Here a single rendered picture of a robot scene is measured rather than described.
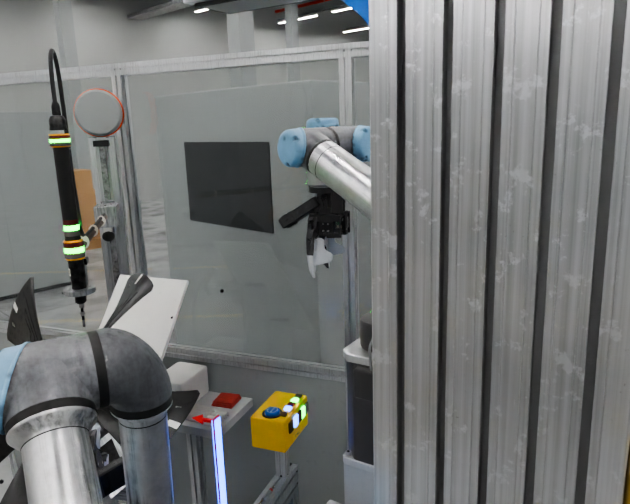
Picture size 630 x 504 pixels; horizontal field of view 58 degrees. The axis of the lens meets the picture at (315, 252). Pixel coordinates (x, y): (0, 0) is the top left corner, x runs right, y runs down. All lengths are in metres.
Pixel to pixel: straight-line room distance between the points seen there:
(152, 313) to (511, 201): 1.41
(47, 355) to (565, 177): 0.69
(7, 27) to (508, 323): 14.01
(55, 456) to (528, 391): 0.58
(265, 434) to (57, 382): 0.81
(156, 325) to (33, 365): 0.94
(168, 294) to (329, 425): 0.74
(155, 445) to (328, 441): 1.21
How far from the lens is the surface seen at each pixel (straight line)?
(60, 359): 0.87
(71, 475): 0.82
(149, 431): 0.96
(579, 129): 0.52
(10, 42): 14.30
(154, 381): 0.91
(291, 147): 1.10
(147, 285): 1.49
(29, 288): 1.73
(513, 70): 0.53
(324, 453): 2.14
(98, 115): 2.07
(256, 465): 2.30
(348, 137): 1.18
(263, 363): 2.07
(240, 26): 7.48
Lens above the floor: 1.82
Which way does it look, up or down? 13 degrees down
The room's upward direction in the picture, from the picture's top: 2 degrees counter-clockwise
